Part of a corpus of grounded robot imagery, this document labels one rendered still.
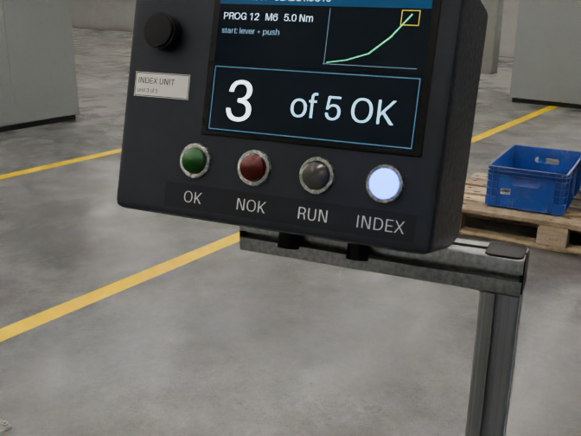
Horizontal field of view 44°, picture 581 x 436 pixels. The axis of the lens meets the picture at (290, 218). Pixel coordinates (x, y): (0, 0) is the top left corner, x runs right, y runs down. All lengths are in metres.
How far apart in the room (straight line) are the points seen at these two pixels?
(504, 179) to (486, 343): 3.29
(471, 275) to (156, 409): 1.83
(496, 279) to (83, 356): 2.20
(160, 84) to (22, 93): 6.17
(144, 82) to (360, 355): 2.08
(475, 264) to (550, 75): 7.84
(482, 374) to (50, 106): 6.47
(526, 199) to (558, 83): 4.59
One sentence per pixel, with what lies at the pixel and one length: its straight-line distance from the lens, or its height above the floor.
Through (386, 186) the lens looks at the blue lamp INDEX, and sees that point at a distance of 0.49.
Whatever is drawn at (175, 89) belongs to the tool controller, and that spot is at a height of 1.17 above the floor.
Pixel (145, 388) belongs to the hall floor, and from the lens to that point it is 2.42.
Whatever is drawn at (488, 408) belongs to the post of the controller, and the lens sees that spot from 0.62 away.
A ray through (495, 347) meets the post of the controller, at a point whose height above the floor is 0.98.
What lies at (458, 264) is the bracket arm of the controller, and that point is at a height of 1.04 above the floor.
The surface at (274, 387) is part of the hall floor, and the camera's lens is 2.39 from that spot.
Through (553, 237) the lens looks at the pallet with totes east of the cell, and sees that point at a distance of 3.77.
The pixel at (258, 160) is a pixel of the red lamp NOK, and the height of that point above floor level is 1.12.
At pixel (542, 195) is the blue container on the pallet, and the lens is 3.84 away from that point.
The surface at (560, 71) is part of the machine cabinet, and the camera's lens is 8.34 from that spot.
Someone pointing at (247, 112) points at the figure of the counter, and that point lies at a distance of 0.54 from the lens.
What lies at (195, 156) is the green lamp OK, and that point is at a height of 1.12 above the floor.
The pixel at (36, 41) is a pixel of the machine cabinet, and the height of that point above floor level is 0.73.
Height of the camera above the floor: 1.25
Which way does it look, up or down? 18 degrees down
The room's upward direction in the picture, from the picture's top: 1 degrees clockwise
